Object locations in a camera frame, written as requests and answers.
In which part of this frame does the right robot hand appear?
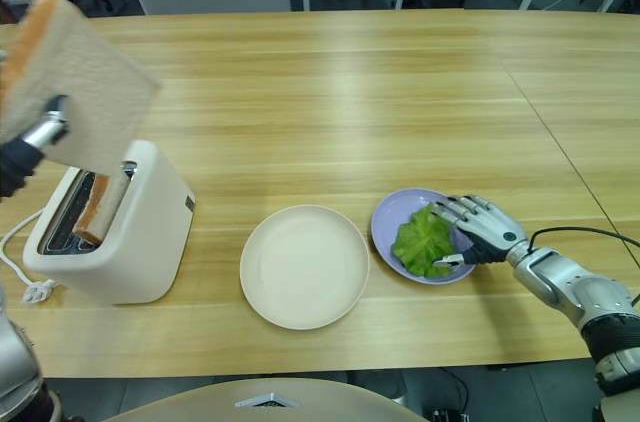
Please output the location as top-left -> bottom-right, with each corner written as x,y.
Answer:
430,194 -> 530,270

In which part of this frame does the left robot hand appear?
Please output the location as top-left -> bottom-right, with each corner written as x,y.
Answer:
0,94 -> 70,201

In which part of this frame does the bread slice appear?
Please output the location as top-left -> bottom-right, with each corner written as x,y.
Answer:
72,173 -> 132,245
0,0 -> 163,169

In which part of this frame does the green lettuce leaf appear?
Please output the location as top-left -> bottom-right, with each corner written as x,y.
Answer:
389,201 -> 458,278

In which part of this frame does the purple plate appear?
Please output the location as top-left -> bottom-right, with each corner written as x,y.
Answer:
369,187 -> 478,285

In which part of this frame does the cream toaster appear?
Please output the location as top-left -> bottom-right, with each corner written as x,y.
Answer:
22,139 -> 198,306

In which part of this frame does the cream plate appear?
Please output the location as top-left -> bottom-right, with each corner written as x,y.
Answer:
239,204 -> 372,331

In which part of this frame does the robot body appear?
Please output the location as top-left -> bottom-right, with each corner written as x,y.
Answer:
102,377 -> 401,422

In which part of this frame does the black cable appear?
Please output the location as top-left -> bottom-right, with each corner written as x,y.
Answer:
526,226 -> 640,308

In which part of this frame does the white cord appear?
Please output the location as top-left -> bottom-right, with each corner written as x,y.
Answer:
0,207 -> 62,306

